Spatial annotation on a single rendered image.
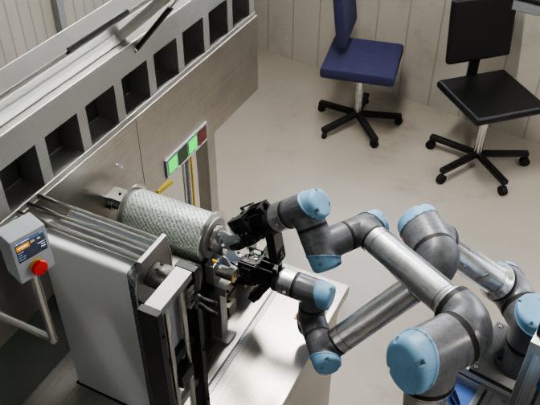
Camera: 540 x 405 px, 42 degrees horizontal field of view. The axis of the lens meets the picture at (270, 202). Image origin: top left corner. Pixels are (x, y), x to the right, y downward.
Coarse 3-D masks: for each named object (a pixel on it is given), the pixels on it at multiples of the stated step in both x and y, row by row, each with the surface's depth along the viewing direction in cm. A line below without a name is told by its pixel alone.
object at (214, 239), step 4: (216, 228) 183; (220, 228) 184; (224, 228) 187; (212, 232) 183; (216, 232) 183; (212, 236) 182; (216, 236) 183; (220, 236) 186; (208, 240) 183; (212, 240) 182; (216, 240) 184; (220, 240) 186; (208, 244) 183; (212, 244) 183; (216, 244) 185; (220, 244) 187; (208, 248) 184; (212, 248) 183; (216, 248) 186; (220, 248) 188
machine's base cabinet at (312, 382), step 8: (336, 320) 232; (312, 368) 219; (304, 376) 213; (312, 376) 223; (320, 376) 234; (328, 376) 246; (304, 384) 216; (312, 384) 226; (320, 384) 238; (328, 384) 250; (296, 392) 209; (304, 392) 219; (312, 392) 230; (320, 392) 242; (328, 392) 256; (296, 400) 212; (304, 400) 222; (312, 400) 233; (320, 400) 246; (328, 400) 261
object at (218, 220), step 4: (128, 200) 190; (124, 208) 190; (212, 220) 183; (216, 220) 184; (220, 220) 186; (212, 224) 182; (216, 224) 185; (220, 224) 187; (224, 224) 189; (208, 228) 181; (212, 228) 183; (208, 232) 181; (204, 236) 181; (208, 236) 182; (204, 240) 181; (204, 244) 181; (204, 248) 182; (204, 252) 183; (208, 252) 185; (212, 252) 188; (204, 256) 184; (208, 256) 186
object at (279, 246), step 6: (264, 234) 175; (270, 234) 174; (276, 234) 176; (270, 240) 176; (276, 240) 177; (282, 240) 179; (270, 246) 177; (276, 246) 177; (282, 246) 180; (270, 252) 178; (276, 252) 178; (282, 252) 180; (270, 258) 179; (276, 258) 178; (282, 258) 181; (276, 264) 180
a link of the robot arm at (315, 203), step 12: (300, 192) 165; (312, 192) 162; (324, 192) 164; (288, 204) 165; (300, 204) 162; (312, 204) 160; (324, 204) 163; (288, 216) 165; (300, 216) 163; (312, 216) 162; (324, 216) 162; (300, 228) 164
